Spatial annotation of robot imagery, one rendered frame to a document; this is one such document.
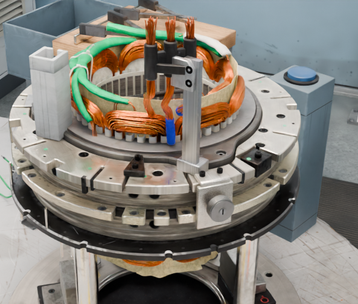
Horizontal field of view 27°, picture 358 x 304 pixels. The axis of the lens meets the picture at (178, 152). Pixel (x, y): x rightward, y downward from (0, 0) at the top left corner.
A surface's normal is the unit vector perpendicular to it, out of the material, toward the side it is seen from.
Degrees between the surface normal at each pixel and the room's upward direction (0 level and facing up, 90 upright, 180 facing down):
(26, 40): 90
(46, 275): 0
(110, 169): 0
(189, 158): 90
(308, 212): 90
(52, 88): 90
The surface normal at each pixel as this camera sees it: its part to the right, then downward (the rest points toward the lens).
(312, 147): 0.75, 0.34
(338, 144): 0.02, -0.87
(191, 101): -0.57, 0.40
